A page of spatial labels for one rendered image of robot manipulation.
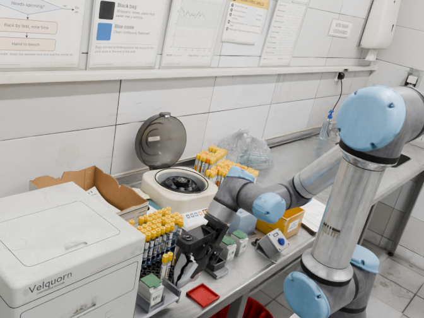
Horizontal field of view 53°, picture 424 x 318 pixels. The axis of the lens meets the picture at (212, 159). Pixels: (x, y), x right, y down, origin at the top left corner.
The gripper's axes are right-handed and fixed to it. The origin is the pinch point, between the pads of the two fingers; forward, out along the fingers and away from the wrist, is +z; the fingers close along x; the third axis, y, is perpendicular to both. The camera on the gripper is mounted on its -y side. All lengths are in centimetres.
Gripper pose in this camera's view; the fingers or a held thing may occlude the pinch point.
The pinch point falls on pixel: (176, 284)
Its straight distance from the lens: 118.4
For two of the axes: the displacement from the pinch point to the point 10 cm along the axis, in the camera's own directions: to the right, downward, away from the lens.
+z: -4.9, 8.7, -0.5
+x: -7.4, -3.8, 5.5
